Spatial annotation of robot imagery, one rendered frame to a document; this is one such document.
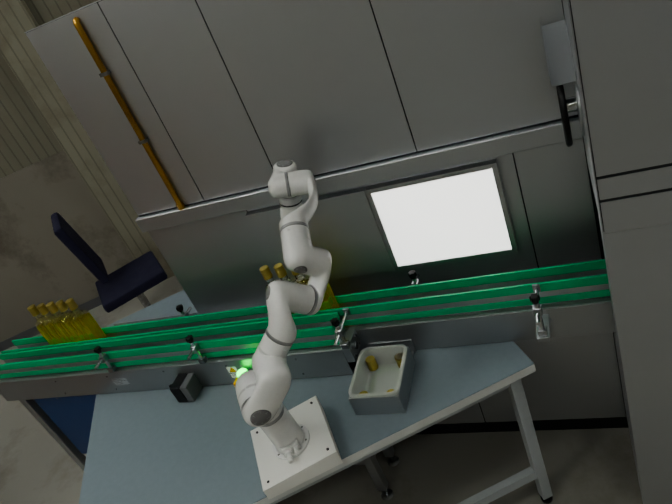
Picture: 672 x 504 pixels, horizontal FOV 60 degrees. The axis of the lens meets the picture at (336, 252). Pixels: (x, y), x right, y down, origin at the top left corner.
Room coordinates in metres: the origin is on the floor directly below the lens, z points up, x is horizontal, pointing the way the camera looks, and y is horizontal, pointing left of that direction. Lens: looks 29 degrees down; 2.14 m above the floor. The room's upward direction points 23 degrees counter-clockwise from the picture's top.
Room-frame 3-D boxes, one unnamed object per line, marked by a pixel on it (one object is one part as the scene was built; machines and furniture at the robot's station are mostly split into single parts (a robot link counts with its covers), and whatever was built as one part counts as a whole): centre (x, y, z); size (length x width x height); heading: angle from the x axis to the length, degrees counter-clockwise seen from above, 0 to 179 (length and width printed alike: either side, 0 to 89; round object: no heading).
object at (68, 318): (2.29, 1.17, 1.02); 0.06 x 0.06 x 0.28; 63
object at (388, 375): (1.47, 0.03, 0.80); 0.22 x 0.17 x 0.09; 153
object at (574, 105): (1.37, -0.71, 1.49); 0.21 x 0.05 x 0.21; 153
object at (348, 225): (1.78, -0.16, 1.15); 0.90 x 0.03 x 0.34; 63
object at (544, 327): (1.32, -0.49, 0.90); 0.17 x 0.05 x 0.23; 153
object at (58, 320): (2.32, 1.22, 1.02); 0.06 x 0.06 x 0.28; 63
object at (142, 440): (2.01, 0.41, 0.73); 1.58 x 1.52 x 0.04; 94
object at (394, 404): (1.49, 0.01, 0.79); 0.27 x 0.17 x 0.08; 153
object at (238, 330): (2.08, 0.86, 0.92); 1.75 x 0.01 x 0.08; 63
